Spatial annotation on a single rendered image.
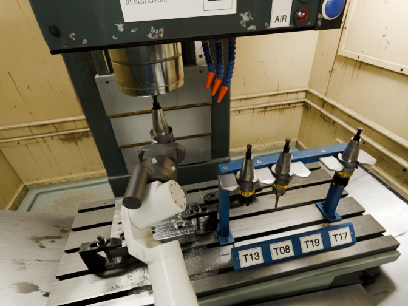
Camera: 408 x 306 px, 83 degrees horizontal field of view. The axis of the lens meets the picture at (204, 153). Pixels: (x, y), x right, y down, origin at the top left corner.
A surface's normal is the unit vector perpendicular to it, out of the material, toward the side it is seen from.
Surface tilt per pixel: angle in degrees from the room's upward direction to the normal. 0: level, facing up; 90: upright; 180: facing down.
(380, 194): 24
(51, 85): 90
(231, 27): 90
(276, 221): 0
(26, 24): 90
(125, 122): 90
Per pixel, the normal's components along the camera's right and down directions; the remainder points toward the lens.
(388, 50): -0.98, 0.16
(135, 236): 0.86, -0.44
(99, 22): 0.20, 0.55
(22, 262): 0.36, -0.81
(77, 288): -0.06, -0.82
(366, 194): -0.44, -0.69
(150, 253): -0.39, -0.26
